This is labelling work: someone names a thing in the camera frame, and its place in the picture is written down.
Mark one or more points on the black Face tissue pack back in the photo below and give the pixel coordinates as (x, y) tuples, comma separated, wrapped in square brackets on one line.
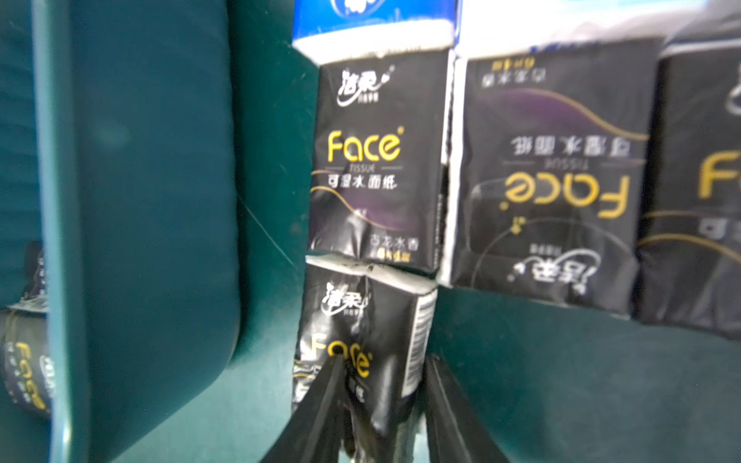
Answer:
[(689, 234)]

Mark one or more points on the teal plastic storage box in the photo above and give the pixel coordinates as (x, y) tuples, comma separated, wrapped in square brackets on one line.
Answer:
[(117, 155)]

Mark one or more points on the black face tissue pack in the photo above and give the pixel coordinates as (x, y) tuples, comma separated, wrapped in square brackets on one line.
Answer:
[(379, 160), (27, 369), (546, 173), (689, 234), (378, 319)]

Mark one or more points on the black Face tissue pack front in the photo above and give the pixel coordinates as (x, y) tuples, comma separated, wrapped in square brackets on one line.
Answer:
[(27, 369)]

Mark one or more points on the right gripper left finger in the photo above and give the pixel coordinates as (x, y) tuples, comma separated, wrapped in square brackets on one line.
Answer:
[(314, 431)]

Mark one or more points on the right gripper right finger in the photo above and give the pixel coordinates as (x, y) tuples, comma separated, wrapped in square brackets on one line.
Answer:
[(456, 434)]

